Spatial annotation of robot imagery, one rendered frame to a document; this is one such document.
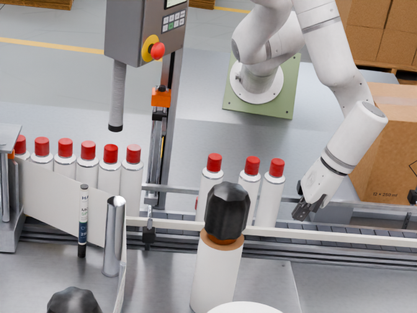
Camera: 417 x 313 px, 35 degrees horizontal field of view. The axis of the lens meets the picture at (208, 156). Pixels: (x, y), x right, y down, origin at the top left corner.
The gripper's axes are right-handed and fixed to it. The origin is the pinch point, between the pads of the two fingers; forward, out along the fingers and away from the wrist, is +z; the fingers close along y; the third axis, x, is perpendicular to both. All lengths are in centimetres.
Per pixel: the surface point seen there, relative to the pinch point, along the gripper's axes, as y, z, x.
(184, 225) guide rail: 4.4, 13.1, -25.5
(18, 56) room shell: -289, 132, -87
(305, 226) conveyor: -2.8, 5.0, 5.0
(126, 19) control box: -1, -26, -58
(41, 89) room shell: -243, 125, -66
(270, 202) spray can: 2.7, -0.7, -9.5
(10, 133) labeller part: 9, 4, -71
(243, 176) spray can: 1.6, -3.8, -18.4
